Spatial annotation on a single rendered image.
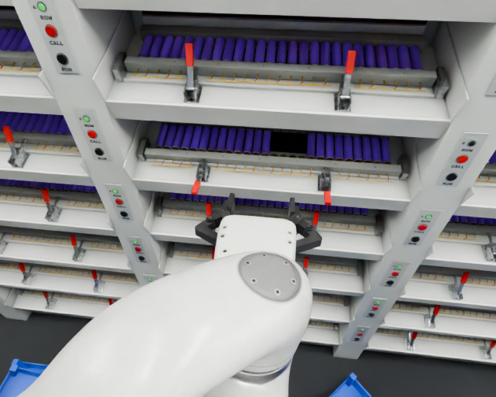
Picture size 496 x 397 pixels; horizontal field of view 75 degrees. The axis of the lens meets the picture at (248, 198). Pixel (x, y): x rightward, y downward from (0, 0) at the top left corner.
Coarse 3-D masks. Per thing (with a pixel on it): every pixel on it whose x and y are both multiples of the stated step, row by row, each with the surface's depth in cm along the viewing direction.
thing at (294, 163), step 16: (176, 160) 74; (192, 160) 73; (208, 160) 72; (224, 160) 72; (240, 160) 71; (256, 160) 71; (272, 160) 71; (288, 160) 71; (304, 160) 71; (320, 160) 70; (368, 176) 69
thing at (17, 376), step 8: (16, 368) 108; (8, 376) 108; (16, 376) 113; (24, 376) 114; (32, 376) 115; (8, 384) 110; (16, 384) 111; (24, 384) 112; (0, 392) 108; (8, 392) 109; (16, 392) 110
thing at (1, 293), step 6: (0, 288) 125; (6, 288) 128; (0, 294) 125; (6, 294) 128; (0, 300) 128; (0, 306) 133; (6, 306) 132; (0, 312) 137; (6, 312) 136; (12, 312) 135; (18, 312) 135; (24, 312) 139; (30, 312) 142; (12, 318) 140; (18, 318) 140; (24, 318) 139
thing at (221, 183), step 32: (160, 128) 79; (256, 128) 78; (128, 160) 70; (416, 160) 66; (224, 192) 73; (256, 192) 71; (288, 192) 70; (320, 192) 69; (352, 192) 69; (384, 192) 69; (416, 192) 65
